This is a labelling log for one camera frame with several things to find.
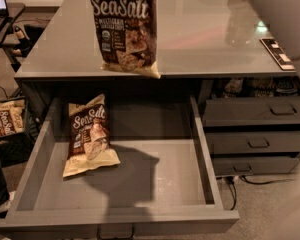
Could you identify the snack bags in right drawer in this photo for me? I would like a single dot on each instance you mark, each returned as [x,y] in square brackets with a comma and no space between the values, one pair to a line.
[258,87]

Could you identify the chip bags in crate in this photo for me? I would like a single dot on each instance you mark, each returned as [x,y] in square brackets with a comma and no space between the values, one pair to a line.
[11,120]

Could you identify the brown Sea Salt chip bag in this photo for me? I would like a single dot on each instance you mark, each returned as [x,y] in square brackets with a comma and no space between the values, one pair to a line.
[126,31]

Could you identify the black plastic crate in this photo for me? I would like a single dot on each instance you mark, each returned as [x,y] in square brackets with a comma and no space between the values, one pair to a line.
[17,148]

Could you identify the open grey top drawer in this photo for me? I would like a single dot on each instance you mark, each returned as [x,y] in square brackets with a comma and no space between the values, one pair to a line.
[164,183]

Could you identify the grey right bottom drawer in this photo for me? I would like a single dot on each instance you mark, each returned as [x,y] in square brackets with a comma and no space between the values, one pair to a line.
[231,166]

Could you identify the black white fiducial marker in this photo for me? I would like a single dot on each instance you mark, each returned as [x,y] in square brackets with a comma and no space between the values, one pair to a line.
[277,53]

